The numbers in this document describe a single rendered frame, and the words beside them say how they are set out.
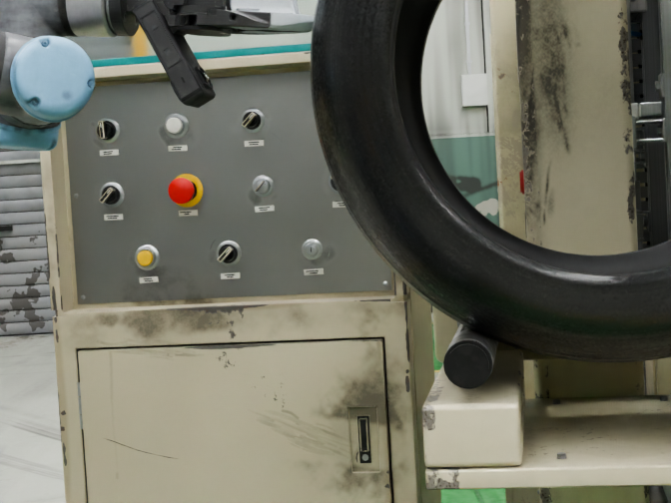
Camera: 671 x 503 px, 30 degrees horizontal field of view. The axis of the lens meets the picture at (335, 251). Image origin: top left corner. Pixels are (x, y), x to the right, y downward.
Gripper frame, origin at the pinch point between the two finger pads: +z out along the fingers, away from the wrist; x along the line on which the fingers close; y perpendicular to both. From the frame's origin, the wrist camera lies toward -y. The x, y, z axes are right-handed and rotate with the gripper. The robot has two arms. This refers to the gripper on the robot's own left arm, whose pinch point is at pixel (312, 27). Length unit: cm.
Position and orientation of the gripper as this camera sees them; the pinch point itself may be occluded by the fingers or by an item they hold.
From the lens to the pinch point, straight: 126.8
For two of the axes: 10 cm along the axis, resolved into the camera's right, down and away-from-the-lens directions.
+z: 9.9, 0.6, -1.5
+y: 0.5, -10.0, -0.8
